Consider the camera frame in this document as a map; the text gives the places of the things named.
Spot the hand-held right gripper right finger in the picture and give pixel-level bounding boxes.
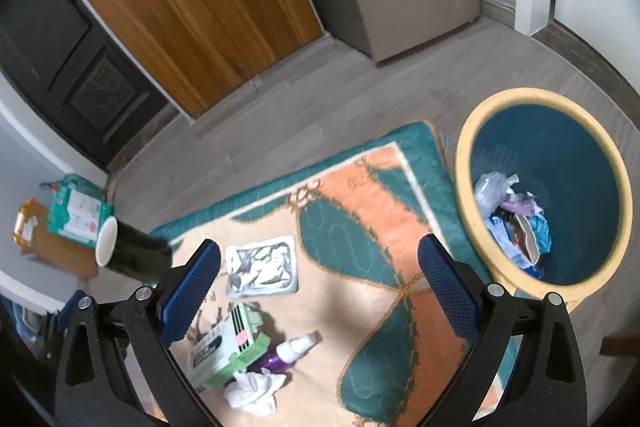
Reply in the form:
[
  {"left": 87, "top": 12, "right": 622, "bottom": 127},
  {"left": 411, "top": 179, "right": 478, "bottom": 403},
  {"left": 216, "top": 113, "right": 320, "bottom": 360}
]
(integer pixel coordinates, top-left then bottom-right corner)
[{"left": 416, "top": 233, "right": 589, "bottom": 427}]

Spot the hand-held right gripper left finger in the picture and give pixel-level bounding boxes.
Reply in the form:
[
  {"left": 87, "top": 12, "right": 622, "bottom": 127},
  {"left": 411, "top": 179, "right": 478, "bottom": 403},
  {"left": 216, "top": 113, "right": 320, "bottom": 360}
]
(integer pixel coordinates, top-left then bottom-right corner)
[{"left": 52, "top": 238, "right": 222, "bottom": 427}]

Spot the blue plastic bag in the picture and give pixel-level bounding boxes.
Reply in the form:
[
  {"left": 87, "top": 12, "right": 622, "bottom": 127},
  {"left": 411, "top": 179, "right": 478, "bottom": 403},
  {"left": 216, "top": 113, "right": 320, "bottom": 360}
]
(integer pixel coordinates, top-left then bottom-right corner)
[{"left": 487, "top": 216, "right": 527, "bottom": 269}]

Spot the clear plastic bag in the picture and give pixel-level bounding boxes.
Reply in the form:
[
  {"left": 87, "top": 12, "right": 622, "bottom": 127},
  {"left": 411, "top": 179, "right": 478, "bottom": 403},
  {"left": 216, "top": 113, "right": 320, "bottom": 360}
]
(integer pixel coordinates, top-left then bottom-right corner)
[{"left": 474, "top": 172, "right": 521, "bottom": 214}]

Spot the pink printed wrapper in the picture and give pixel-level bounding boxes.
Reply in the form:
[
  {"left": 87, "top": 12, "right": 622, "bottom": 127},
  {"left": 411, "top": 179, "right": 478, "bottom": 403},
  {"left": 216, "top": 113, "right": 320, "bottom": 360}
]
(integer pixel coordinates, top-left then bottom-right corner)
[{"left": 500, "top": 194, "right": 544, "bottom": 216}]

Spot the yellow rimmed blue bin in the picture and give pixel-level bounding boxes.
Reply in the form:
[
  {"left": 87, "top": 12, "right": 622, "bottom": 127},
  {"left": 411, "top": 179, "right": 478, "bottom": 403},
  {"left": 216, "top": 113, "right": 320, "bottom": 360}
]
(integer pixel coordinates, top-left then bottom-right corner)
[{"left": 454, "top": 88, "right": 628, "bottom": 313}]

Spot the black paper cup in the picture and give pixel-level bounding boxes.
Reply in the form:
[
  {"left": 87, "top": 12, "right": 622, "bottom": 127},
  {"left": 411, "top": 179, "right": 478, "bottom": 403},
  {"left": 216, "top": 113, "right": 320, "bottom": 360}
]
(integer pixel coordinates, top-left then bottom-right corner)
[{"left": 95, "top": 216, "right": 174, "bottom": 283}]

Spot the green white cardboard box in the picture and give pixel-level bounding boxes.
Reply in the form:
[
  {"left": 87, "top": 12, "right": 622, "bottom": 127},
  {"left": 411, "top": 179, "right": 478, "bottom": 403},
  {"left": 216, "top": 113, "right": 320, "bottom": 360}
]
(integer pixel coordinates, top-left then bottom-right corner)
[{"left": 190, "top": 302, "right": 272, "bottom": 391}]

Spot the silver foil packet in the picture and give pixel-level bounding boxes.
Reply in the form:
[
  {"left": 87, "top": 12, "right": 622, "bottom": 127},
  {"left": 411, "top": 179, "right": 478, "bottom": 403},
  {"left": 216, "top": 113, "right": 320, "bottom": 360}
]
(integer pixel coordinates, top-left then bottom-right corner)
[{"left": 225, "top": 235, "right": 300, "bottom": 297}]

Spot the purple spray bottle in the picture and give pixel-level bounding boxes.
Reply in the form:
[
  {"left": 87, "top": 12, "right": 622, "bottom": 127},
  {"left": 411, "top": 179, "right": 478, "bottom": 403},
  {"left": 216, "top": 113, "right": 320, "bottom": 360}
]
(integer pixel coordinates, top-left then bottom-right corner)
[{"left": 247, "top": 331, "right": 324, "bottom": 376}]

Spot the crumpled white tissue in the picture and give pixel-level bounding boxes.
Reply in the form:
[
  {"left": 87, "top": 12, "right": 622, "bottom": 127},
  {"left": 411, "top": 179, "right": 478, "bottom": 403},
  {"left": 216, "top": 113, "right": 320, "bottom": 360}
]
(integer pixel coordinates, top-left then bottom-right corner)
[{"left": 223, "top": 369, "right": 289, "bottom": 418}]

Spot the teal orange printed mat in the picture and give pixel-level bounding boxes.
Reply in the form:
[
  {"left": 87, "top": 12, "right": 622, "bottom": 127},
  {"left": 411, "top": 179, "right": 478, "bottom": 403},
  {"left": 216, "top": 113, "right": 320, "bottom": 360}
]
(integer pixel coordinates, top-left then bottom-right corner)
[{"left": 150, "top": 121, "right": 516, "bottom": 427}]

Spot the teal wet wipes pack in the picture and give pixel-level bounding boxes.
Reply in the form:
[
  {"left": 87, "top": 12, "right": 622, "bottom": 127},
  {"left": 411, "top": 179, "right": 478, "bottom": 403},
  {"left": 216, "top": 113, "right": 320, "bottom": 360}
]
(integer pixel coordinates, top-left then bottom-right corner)
[{"left": 46, "top": 174, "right": 117, "bottom": 251}]

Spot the orange shiny object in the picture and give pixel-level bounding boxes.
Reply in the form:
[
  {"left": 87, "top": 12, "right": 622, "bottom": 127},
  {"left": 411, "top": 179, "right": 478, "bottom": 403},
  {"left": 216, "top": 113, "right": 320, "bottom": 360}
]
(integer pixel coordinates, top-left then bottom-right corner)
[{"left": 13, "top": 197, "right": 42, "bottom": 254}]

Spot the dark wooden furniture leg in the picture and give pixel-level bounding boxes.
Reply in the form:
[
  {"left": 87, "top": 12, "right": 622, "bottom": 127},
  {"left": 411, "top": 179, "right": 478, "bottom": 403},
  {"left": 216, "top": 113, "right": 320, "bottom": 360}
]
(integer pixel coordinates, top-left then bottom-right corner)
[{"left": 600, "top": 332, "right": 640, "bottom": 359}]

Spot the black door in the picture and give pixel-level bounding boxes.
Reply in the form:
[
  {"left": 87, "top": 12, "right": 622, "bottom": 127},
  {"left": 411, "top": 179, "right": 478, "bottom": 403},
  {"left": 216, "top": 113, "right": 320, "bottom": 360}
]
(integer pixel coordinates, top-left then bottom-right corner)
[{"left": 0, "top": 0, "right": 173, "bottom": 172}]

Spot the wooden wardrobe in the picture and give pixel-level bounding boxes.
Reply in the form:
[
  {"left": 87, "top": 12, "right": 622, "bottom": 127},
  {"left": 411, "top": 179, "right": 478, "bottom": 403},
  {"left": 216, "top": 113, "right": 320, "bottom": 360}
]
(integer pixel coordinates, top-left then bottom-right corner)
[{"left": 64, "top": 0, "right": 325, "bottom": 120}]

